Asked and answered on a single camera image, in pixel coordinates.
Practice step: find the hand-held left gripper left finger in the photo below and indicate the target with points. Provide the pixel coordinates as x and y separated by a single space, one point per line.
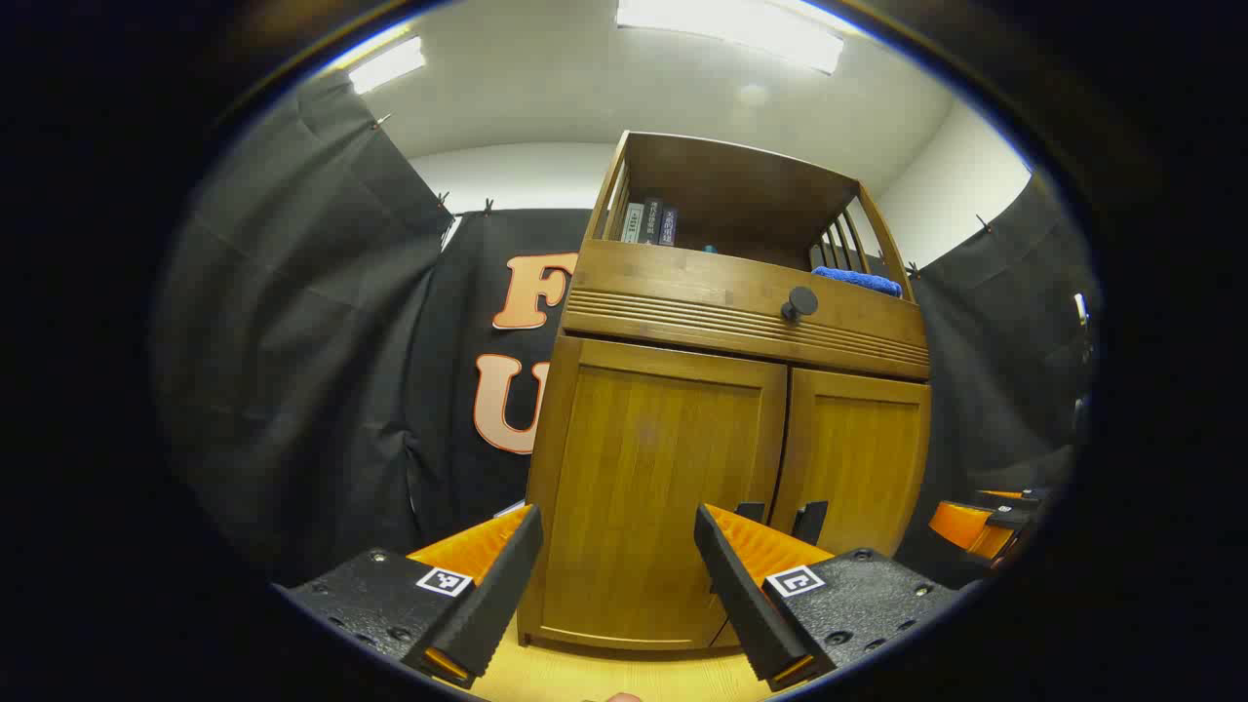
497 600

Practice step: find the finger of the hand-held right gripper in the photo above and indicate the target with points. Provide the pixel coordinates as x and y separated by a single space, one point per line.
1009 496
965 526

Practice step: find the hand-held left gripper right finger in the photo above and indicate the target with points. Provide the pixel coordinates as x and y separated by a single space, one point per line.
746 604

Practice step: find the wooden cabinet door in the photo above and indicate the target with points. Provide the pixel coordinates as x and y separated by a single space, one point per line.
858 458
643 468

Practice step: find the wooden double-door shoe cabinet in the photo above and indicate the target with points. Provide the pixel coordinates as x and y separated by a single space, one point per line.
663 322

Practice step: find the wooden grooved cabinet drawer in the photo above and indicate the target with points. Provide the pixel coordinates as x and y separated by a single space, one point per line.
682 292

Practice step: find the blue folded towel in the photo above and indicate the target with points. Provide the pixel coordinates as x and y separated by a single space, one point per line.
858 281

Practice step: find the round black drawer knob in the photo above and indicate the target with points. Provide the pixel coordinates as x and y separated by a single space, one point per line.
799 304

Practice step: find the black backdrop cloth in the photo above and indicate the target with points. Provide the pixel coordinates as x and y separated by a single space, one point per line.
292 341

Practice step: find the blue book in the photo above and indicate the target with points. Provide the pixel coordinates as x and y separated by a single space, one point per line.
668 226

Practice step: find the dark grey book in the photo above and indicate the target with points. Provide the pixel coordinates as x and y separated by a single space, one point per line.
650 220

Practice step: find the white book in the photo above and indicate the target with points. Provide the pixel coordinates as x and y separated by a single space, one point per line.
632 223

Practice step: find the small ceiling light panel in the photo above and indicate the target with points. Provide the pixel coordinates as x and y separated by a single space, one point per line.
387 65

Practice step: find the large ceiling light panel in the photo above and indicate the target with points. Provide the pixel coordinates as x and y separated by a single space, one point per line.
731 24

